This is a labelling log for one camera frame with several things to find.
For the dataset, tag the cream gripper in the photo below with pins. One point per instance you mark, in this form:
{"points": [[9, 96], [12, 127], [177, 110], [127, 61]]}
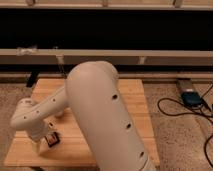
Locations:
{"points": [[37, 146]]}

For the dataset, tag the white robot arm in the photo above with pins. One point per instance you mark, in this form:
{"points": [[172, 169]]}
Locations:
{"points": [[91, 92]]}

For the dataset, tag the wooden table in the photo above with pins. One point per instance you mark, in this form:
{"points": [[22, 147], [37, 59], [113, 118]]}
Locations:
{"points": [[73, 151]]}

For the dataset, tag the blue power adapter box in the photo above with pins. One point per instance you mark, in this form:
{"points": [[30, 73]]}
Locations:
{"points": [[191, 99]]}

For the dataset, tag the wooden shelf rail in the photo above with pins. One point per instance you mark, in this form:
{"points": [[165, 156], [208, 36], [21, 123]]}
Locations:
{"points": [[33, 56]]}

